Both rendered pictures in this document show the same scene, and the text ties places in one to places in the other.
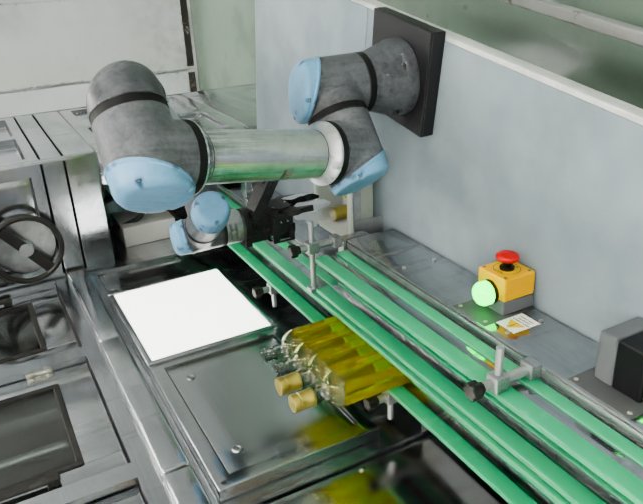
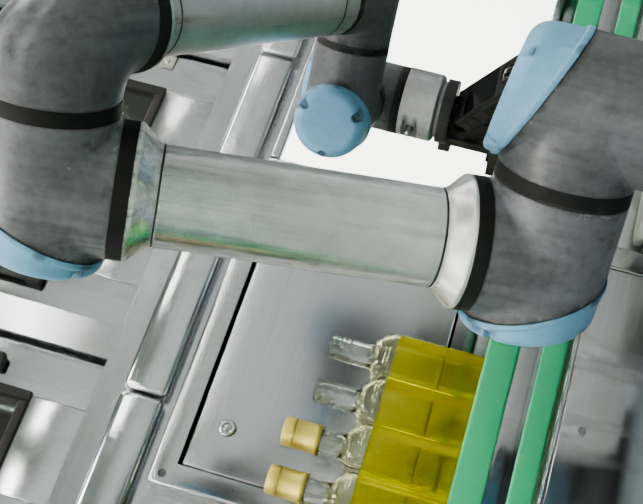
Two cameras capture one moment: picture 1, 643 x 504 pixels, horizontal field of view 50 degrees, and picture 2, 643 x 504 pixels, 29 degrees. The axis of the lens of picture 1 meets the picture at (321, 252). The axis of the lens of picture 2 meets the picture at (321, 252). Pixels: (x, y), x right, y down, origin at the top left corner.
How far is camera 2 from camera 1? 1.00 m
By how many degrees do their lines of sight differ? 48
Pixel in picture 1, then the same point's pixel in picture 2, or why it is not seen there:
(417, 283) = (550, 491)
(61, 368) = (193, 57)
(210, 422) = (242, 350)
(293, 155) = (340, 264)
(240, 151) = (213, 237)
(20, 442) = not seen: hidden behind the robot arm
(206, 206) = (315, 119)
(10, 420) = not seen: hidden behind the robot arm
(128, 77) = (22, 72)
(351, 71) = (616, 134)
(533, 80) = not seen: outside the picture
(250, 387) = (346, 327)
